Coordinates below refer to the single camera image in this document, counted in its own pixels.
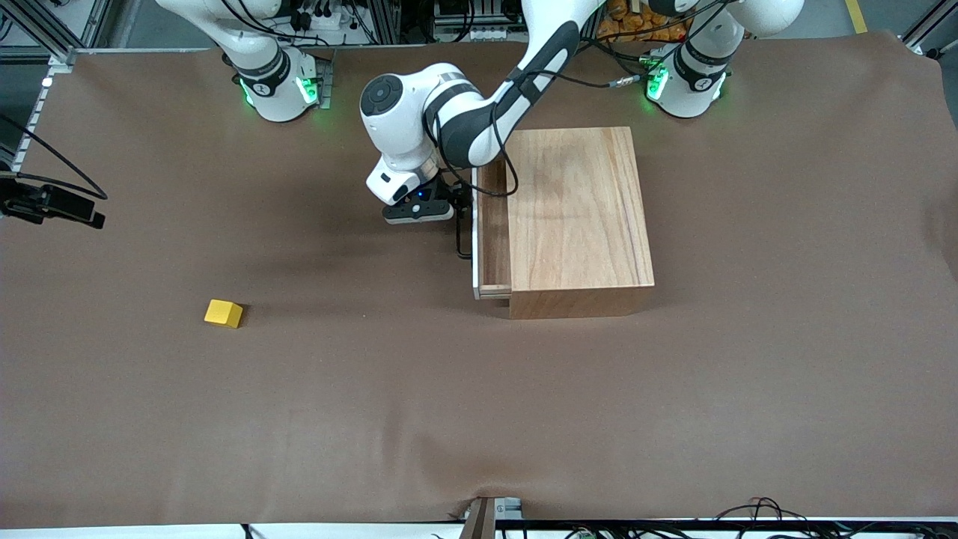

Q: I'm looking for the black metal drawer handle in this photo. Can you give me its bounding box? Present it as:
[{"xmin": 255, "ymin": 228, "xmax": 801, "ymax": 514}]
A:
[{"xmin": 455, "ymin": 187, "xmax": 474, "ymax": 261}]

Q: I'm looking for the wooden drawer with white front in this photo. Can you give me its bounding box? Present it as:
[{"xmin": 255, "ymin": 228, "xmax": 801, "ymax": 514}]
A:
[{"xmin": 472, "ymin": 161, "xmax": 513, "ymax": 300}]

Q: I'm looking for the yellow wooden block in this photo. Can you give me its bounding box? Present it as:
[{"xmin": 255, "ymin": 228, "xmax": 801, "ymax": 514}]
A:
[{"xmin": 204, "ymin": 299, "xmax": 245, "ymax": 329}]

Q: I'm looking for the wooden drawer cabinet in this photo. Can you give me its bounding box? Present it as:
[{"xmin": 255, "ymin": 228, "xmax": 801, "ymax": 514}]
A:
[{"xmin": 504, "ymin": 127, "xmax": 656, "ymax": 320}]

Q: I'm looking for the white power strip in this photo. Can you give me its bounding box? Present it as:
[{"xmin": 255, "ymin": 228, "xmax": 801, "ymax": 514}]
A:
[{"xmin": 288, "ymin": 6, "xmax": 375, "ymax": 46}]

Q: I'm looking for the brown table mat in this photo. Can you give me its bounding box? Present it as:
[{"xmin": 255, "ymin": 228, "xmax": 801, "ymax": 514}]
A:
[{"xmin": 0, "ymin": 30, "xmax": 958, "ymax": 529}]

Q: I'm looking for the orange toy pile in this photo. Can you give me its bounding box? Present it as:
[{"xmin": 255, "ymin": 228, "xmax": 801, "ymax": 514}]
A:
[{"xmin": 597, "ymin": 0, "xmax": 691, "ymax": 43}]

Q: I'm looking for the white perforated rail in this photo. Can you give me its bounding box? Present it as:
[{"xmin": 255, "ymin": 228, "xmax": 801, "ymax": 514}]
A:
[{"xmin": 13, "ymin": 71, "xmax": 55, "ymax": 162}]

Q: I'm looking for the aluminium frame profile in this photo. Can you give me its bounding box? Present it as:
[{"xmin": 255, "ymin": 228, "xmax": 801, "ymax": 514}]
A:
[{"xmin": 0, "ymin": 0, "xmax": 79, "ymax": 67}]

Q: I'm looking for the metal table edge bracket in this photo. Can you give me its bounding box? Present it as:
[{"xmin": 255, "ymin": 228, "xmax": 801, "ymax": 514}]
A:
[{"xmin": 458, "ymin": 496, "xmax": 525, "ymax": 539}]

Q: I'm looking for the black cable bundle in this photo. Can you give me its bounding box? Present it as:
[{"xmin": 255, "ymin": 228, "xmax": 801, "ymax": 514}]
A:
[{"xmin": 711, "ymin": 496, "xmax": 958, "ymax": 539}]

